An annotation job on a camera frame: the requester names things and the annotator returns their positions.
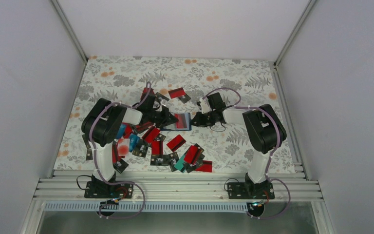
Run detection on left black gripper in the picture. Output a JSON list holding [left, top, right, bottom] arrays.
[[148, 107, 178, 129]]

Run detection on red card front edge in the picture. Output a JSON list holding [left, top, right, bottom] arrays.
[[174, 113, 189, 131]]

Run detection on blue card holder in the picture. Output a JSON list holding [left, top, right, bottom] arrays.
[[160, 113, 192, 131]]

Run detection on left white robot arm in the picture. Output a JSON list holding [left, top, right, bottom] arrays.
[[81, 95, 178, 197]]

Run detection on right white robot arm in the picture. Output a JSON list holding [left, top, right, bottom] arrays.
[[192, 92, 287, 198]]

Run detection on red card left cluster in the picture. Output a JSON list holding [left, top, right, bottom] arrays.
[[142, 126, 160, 144]]

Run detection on red card cluster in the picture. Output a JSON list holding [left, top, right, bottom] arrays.
[[184, 145, 201, 164], [142, 126, 160, 144]]

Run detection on red black stripe card far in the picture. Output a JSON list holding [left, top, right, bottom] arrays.
[[168, 87, 186, 98]]

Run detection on blue card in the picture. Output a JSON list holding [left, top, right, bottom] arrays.
[[129, 133, 140, 152]]

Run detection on red card centre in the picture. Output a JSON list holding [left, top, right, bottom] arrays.
[[167, 135, 186, 152]]

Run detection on white red spot card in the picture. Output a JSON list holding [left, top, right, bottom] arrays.
[[116, 138, 130, 158]]

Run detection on black VIP card front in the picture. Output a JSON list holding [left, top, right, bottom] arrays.
[[150, 155, 170, 166]]

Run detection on red card right cluster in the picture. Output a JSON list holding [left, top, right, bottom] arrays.
[[184, 145, 201, 164]]

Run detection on red card front right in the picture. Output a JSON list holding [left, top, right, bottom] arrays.
[[195, 160, 213, 173]]

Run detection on teal card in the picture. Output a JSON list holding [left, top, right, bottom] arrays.
[[174, 155, 186, 173]]

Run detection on black card near base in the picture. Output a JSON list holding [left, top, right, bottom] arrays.
[[113, 158, 129, 174]]

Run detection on floral table mat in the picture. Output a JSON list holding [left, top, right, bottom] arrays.
[[54, 56, 281, 173]]

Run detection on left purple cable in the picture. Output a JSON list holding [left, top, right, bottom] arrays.
[[88, 81, 152, 221]]

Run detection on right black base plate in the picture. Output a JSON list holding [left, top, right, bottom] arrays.
[[226, 181, 275, 200]]

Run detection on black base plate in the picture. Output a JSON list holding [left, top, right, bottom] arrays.
[[226, 181, 275, 200], [84, 181, 134, 199]]

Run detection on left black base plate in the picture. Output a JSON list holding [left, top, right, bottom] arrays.
[[84, 181, 134, 199]]

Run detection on aluminium rail frame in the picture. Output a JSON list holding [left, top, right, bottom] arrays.
[[33, 170, 323, 202]]

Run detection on grey perforated cable duct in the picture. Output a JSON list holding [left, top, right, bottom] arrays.
[[43, 201, 248, 213]]

